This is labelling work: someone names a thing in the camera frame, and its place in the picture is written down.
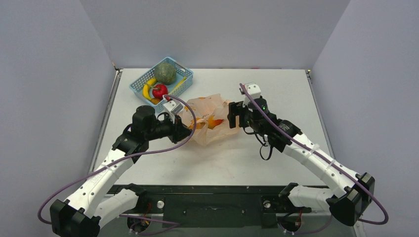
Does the green netted melon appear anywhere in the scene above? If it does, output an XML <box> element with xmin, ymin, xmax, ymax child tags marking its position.
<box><xmin>154</xmin><ymin>62</ymin><xmax>176</xmax><ymax>85</ymax></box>

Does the thin yellow chili pepper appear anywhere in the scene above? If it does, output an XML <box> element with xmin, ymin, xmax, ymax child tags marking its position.
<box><xmin>172</xmin><ymin>77</ymin><xmax>187</xmax><ymax>92</ymax></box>

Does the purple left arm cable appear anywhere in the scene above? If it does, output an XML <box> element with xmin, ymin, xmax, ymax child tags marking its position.
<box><xmin>37</xmin><ymin>95</ymin><xmax>197</xmax><ymax>225</ymax></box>

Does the orange translucent plastic bag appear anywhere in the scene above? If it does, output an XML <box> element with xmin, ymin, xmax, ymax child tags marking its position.
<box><xmin>178</xmin><ymin>94</ymin><xmax>239</xmax><ymax>146</ymax></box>

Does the yellow fake banana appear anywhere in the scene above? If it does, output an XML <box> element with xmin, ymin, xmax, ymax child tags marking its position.
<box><xmin>142</xmin><ymin>78</ymin><xmax>157</xmax><ymax>101</ymax></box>

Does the light blue perforated basket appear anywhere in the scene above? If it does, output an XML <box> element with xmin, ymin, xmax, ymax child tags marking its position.
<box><xmin>129</xmin><ymin>57</ymin><xmax>194</xmax><ymax>113</ymax></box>

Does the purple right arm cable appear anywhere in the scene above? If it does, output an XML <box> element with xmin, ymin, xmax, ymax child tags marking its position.
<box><xmin>239</xmin><ymin>83</ymin><xmax>389</xmax><ymax>225</ymax></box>

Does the brown fake kiwi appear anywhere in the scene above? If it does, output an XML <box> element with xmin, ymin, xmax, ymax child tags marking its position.
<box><xmin>150</xmin><ymin>98</ymin><xmax>161</xmax><ymax>105</ymax></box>

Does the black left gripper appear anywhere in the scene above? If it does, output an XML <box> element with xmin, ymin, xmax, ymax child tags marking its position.
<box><xmin>146</xmin><ymin>112</ymin><xmax>194</xmax><ymax>144</ymax></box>

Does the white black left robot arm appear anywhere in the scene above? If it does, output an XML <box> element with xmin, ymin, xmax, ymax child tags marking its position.
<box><xmin>49</xmin><ymin>101</ymin><xmax>192</xmax><ymax>237</ymax></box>

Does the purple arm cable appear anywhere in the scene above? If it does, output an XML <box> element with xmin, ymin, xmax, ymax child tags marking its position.
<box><xmin>37</xmin><ymin>95</ymin><xmax>197</xmax><ymax>225</ymax></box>
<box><xmin>239</xmin><ymin>83</ymin><xmax>389</xmax><ymax>225</ymax></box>

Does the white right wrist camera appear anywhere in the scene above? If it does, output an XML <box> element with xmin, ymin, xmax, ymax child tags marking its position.
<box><xmin>244</xmin><ymin>82</ymin><xmax>261</xmax><ymax>99</ymax></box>

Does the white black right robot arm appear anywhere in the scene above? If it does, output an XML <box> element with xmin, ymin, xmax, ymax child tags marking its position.
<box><xmin>227</xmin><ymin>98</ymin><xmax>375</xmax><ymax>226</ymax></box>

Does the orange fake mango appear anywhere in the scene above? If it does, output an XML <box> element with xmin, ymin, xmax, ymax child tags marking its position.
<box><xmin>208</xmin><ymin>118</ymin><xmax>224</xmax><ymax>129</ymax></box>

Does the red fake tomato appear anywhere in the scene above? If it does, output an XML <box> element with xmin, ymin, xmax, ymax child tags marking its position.
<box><xmin>152</xmin><ymin>84</ymin><xmax>168</xmax><ymax>100</ymax></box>

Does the fake peach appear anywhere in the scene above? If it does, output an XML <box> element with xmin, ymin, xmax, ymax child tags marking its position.
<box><xmin>196</xmin><ymin>122</ymin><xmax>206</xmax><ymax>130</ymax></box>

